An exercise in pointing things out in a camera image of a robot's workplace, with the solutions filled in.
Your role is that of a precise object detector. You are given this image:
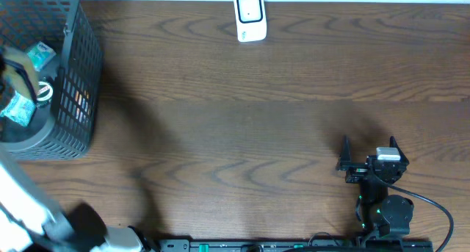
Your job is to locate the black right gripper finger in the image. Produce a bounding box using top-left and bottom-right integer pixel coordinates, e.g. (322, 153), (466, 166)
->
(336, 136), (352, 170)
(389, 136), (409, 165)

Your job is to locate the green tissue pack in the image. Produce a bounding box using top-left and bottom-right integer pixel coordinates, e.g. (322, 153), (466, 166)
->
(26, 42), (56, 71)

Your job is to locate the pale green wet wipes pack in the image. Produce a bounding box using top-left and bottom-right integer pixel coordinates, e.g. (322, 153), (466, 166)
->
(1, 92), (36, 127)

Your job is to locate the green Zam-Buk tin box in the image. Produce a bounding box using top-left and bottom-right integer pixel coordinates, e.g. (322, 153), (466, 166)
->
(36, 81), (54, 107)

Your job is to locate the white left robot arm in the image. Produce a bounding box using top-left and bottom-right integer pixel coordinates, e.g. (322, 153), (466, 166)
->
(1, 148), (154, 252)

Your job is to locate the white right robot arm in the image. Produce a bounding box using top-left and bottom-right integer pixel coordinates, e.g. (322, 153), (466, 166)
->
(336, 137), (414, 239)

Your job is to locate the white barcode scanner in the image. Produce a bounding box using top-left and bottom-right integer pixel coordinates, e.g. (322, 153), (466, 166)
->
(234, 0), (267, 43)

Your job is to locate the dark grey mesh basket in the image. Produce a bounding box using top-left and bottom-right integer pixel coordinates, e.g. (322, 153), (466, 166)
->
(1, 0), (103, 160)

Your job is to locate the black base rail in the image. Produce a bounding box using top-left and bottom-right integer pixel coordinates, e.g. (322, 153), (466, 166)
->
(157, 239), (433, 252)

